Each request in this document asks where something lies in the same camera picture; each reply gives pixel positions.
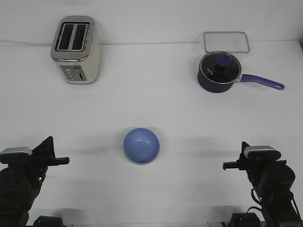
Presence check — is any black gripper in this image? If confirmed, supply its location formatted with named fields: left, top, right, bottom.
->
left=25, top=136, right=70, bottom=184
left=223, top=141, right=286, bottom=182

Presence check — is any blue bowl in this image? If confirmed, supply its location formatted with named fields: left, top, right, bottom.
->
left=123, top=128, right=160, bottom=162

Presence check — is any green bowl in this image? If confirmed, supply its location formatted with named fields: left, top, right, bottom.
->
left=132, top=161, right=153, bottom=166

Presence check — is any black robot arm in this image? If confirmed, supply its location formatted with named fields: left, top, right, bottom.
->
left=223, top=141, right=303, bottom=227
left=0, top=136, right=70, bottom=227

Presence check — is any dark blue saucepan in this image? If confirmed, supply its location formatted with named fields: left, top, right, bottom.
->
left=197, top=70, right=285, bottom=93

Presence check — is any glass pot lid blue knob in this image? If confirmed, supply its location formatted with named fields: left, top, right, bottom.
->
left=199, top=52, right=241, bottom=84

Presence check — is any silver two-slot toaster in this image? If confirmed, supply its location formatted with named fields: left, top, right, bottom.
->
left=50, top=16, right=101, bottom=85

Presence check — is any clear container lid blue rim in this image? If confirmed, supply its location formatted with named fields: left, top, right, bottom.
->
left=203, top=31, right=250, bottom=53

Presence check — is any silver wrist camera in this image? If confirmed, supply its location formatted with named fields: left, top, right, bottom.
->
left=0, top=147, right=32, bottom=160
left=245, top=146, right=281, bottom=161

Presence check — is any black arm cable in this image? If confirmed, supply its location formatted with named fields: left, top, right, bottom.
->
left=246, top=188, right=268, bottom=213

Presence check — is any white toaster power cord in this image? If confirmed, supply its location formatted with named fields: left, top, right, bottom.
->
left=0, top=39, right=54, bottom=46

